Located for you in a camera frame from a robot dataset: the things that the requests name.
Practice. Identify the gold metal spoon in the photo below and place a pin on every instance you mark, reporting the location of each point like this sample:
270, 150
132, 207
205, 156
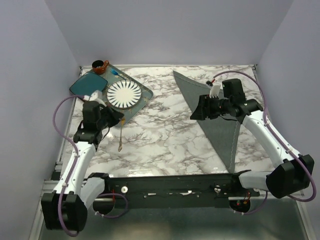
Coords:
120, 135

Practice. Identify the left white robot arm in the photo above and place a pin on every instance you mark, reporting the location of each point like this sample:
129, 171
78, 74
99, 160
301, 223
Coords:
66, 207

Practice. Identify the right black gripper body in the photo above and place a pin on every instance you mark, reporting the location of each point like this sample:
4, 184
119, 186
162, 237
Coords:
215, 106

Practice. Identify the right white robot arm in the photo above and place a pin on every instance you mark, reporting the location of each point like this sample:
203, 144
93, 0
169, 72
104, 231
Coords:
292, 170

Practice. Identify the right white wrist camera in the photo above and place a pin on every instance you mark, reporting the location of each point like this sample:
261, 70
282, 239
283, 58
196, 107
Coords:
215, 89

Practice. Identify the white striped round plate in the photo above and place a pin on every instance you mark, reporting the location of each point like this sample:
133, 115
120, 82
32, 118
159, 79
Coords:
124, 94

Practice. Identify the aluminium frame rail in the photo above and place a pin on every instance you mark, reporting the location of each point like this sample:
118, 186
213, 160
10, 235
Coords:
48, 187

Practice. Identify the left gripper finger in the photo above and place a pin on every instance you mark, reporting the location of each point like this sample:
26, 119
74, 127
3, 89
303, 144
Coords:
116, 124
115, 116

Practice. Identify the floral rectangular serving tray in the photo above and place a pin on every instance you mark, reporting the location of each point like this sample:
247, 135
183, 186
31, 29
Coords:
129, 113

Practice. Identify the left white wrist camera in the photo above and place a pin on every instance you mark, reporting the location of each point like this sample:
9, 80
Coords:
95, 96

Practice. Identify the teal square plate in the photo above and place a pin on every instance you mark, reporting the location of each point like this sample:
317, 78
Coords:
87, 84

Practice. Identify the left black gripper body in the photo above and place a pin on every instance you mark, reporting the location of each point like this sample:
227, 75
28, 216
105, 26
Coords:
105, 118

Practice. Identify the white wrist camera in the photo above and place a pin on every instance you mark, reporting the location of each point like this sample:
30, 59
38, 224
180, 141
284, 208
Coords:
215, 89
95, 96

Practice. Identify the orange ceramic mug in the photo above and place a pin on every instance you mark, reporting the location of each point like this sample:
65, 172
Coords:
99, 67

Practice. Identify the grey cloth napkin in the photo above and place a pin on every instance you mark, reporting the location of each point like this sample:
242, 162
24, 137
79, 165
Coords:
222, 134

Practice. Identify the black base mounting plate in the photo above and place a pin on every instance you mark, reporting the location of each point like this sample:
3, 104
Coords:
169, 192

